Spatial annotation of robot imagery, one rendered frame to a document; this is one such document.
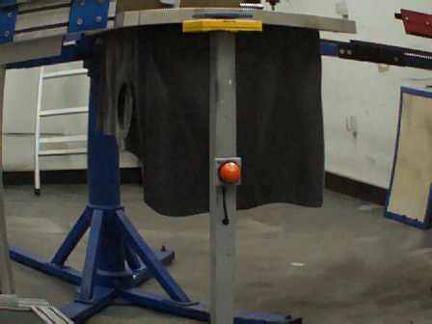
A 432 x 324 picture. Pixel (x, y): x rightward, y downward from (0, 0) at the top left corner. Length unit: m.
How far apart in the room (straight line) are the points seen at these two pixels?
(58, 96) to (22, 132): 0.38
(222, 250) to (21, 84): 4.93
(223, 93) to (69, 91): 4.96
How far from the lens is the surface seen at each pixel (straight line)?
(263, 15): 2.43
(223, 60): 2.19
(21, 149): 7.08
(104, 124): 2.82
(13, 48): 2.03
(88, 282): 3.58
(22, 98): 7.05
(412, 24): 3.41
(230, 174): 2.16
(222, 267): 2.23
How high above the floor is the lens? 0.90
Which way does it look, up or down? 6 degrees down
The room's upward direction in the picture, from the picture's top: straight up
